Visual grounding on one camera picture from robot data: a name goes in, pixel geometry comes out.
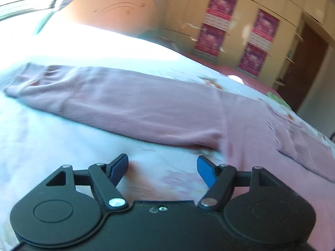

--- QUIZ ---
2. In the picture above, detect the pink wall poster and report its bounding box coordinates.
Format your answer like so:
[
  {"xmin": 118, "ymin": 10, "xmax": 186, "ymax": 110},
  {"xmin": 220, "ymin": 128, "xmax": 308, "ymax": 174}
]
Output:
[
  {"xmin": 248, "ymin": 8, "xmax": 280, "ymax": 52},
  {"xmin": 237, "ymin": 42, "xmax": 268, "ymax": 77},
  {"xmin": 205, "ymin": 0, "xmax": 238, "ymax": 27},
  {"xmin": 194, "ymin": 23, "xmax": 227, "ymax": 57}
]

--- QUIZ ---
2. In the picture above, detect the cream wardrobe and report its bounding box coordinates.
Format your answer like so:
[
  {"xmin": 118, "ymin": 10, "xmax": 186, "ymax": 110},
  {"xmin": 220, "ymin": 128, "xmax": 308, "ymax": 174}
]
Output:
[{"xmin": 157, "ymin": 0, "xmax": 331, "ymax": 90}]

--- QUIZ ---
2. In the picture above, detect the round orange headboard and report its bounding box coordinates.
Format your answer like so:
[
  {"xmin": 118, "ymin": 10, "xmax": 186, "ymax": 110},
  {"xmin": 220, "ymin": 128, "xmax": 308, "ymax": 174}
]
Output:
[{"xmin": 64, "ymin": 0, "xmax": 160, "ymax": 37}]

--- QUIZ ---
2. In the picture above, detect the pink long-sleeve ribbed top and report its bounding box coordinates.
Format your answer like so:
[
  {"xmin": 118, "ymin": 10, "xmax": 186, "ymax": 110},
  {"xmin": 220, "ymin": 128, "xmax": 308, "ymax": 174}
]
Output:
[{"xmin": 4, "ymin": 62, "xmax": 335, "ymax": 183}]

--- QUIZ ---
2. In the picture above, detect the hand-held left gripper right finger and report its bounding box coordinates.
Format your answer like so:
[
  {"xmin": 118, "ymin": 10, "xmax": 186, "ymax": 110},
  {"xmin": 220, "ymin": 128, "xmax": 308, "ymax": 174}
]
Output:
[{"xmin": 196, "ymin": 155, "xmax": 282, "ymax": 211}]

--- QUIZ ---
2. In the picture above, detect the white floral bed sheet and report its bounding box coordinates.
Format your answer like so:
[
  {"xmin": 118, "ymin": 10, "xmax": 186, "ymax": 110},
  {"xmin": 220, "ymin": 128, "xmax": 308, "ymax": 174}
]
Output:
[{"xmin": 0, "ymin": 18, "xmax": 335, "ymax": 251}]

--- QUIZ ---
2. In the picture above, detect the pink bedspread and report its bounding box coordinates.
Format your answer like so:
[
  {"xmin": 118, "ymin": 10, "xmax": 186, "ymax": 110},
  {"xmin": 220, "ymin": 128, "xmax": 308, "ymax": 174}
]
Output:
[{"xmin": 183, "ymin": 52, "xmax": 284, "ymax": 98}]

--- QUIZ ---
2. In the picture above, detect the brown wooden door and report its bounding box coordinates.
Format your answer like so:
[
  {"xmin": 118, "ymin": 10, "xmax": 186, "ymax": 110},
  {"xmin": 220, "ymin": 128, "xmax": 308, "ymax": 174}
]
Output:
[{"xmin": 272, "ymin": 22, "xmax": 330, "ymax": 113}]

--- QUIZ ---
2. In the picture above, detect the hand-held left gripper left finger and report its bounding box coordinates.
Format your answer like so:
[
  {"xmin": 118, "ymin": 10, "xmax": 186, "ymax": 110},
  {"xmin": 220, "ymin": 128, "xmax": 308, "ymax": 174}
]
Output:
[{"xmin": 46, "ymin": 153, "xmax": 129, "ymax": 212}]

